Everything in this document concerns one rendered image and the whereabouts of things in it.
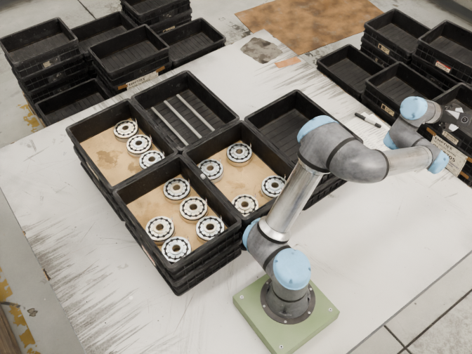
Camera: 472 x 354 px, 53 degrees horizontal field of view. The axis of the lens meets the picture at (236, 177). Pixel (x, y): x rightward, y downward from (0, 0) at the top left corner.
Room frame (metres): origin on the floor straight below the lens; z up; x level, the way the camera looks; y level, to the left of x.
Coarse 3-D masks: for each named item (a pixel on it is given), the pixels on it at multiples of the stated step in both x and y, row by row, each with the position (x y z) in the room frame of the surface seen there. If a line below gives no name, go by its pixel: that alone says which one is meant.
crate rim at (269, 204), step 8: (240, 120) 1.37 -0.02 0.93; (224, 128) 1.33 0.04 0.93; (248, 128) 1.32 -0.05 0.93; (216, 136) 1.29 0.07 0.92; (256, 136) 1.28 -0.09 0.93; (200, 144) 1.24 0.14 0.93; (264, 144) 1.24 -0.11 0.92; (184, 152) 1.20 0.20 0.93; (224, 200) 0.97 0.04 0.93; (272, 200) 0.97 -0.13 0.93; (232, 208) 0.94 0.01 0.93; (264, 208) 0.93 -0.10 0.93; (240, 216) 0.90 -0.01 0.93; (248, 216) 0.90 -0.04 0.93; (256, 216) 0.91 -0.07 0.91
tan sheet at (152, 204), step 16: (176, 176) 1.16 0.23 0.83; (160, 192) 1.09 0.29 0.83; (192, 192) 1.08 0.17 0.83; (144, 208) 1.02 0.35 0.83; (160, 208) 1.01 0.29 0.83; (176, 208) 1.01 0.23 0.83; (208, 208) 1.01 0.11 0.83; (144, 224) 0.94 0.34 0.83; (176, 224) 0.94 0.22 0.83; (192, 224) 0.94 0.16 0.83; (224, 224) 0.94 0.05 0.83; (192, 240) 0.87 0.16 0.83
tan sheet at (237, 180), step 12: (216, 156) 1.27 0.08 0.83; (252, 156) 1.26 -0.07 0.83; (228, 168) 1.20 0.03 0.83; (240, 168) 1.20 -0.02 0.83; (252, 168) 1.20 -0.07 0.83; (264, 168) 1.20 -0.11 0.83; (228, 180) 1.14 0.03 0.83; (240, 180) 1.14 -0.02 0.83; (252, 180) 1.14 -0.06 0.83; (228, 192) 1.08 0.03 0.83; (240, 192) 1.08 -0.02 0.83; (252, 192) 1.08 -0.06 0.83
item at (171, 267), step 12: (180, 156) 1.18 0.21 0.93; (156, 168) 1.13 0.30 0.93; (192, 168) 1.12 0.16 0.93; (132, 180) 1.07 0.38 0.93; (204, 180) 1.07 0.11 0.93; (216, 192) 1.01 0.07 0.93; (120, 204) 0.97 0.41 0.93; (132, 216) 0.91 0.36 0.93; (228, 228) 0.85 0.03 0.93; (216, 240) 0.81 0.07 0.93; (156, 252) 0.77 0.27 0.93; (192, 252) 0.77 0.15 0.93; (168, 264) 0.73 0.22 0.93; (180, 264) 0.73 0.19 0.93
